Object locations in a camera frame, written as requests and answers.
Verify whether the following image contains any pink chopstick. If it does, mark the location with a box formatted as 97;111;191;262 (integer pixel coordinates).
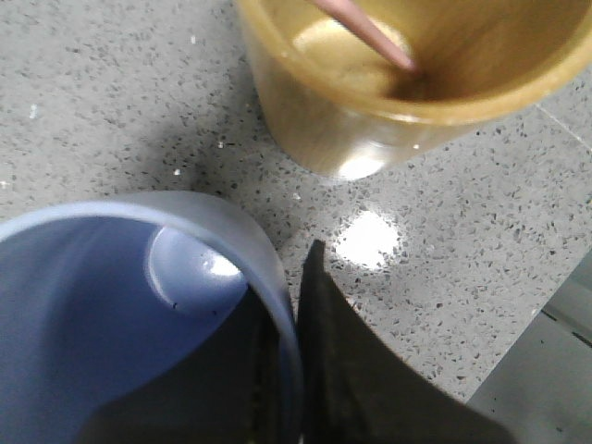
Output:
313;0;418;73

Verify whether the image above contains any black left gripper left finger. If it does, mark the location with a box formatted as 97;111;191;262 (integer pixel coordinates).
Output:
75;290;283;443

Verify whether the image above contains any blue plastic cup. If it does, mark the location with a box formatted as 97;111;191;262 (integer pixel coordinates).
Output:
1;191;303;443

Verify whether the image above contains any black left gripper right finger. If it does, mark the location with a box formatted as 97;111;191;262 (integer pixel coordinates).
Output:
297;240;515;443

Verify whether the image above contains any bamboo cylindrical holder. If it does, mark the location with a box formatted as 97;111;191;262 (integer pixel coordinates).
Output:
236;1;591;179

